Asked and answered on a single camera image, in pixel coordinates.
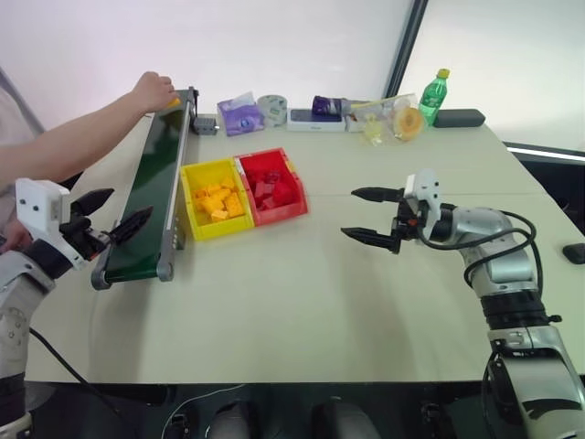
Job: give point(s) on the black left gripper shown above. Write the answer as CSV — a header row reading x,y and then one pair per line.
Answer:
x,y
84,235

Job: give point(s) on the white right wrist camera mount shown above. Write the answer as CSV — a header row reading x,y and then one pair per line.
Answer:
x,y
422,189

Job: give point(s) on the large red building block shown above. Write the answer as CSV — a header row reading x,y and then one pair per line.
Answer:
x,y
284,193

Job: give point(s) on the yellow toy block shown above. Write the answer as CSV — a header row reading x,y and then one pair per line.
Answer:
x,y
174,102

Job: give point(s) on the black computer mouse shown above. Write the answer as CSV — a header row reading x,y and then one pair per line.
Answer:
x,y
575,253

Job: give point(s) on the purple foil packet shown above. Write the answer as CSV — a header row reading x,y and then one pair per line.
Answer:
x,y
325,105

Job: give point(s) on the round orange bread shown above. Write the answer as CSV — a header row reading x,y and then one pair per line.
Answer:
x,y
409,123

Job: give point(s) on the clear bottle with yellow liquid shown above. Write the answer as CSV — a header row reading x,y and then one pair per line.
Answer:
x,y
374,130

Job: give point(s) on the yellow plastic bin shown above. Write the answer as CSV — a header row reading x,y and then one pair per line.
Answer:
x,y
215,228

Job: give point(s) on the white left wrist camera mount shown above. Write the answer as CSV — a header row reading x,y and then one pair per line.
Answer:
x,y
39,206

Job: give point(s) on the flat white box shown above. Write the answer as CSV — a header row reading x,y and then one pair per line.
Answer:
x,y
315,124

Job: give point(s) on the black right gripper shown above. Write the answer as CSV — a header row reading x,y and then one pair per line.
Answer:
x,y
407,226

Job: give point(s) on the person's white shirt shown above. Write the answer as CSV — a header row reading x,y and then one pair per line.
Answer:
x,y
13,119

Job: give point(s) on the clear plastic bag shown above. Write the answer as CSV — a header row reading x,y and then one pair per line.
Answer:
x,y
381,114

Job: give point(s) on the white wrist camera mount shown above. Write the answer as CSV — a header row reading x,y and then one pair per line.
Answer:
x,y
39,206
422,189

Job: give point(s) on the dark window frame post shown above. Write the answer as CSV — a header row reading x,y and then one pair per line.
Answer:
x,y
407,46

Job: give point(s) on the green conveyor belt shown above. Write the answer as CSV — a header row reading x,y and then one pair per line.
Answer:
x,y
151,192

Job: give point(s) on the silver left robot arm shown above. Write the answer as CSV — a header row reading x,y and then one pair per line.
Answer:
x,y
13,292

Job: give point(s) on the green plastic bottle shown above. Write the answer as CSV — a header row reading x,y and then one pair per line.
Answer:
x,y
433,98

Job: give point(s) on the grey tape roll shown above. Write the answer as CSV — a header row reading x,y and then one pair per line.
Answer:
x,y
273,111

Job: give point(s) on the person's bare left hand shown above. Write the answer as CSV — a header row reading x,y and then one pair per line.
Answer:
x,y
13,237

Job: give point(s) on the person's bare right hand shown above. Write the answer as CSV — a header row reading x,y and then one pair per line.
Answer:
x,y
153,91

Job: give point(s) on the purple tissue pack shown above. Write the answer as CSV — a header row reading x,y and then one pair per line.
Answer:
x,y
240,116

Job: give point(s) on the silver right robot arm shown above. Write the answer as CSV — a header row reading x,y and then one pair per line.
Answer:
x,y
507,256

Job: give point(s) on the large yellow building block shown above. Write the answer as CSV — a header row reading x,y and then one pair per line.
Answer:
x,y
233,205

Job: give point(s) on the person's bare right forearm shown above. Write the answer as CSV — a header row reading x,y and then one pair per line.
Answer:
x,y
68,144

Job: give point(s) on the long black case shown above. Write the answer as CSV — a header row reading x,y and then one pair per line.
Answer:
x,y
459,118

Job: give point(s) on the red plastic bin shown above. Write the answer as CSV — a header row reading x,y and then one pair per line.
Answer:
x,y
292,211

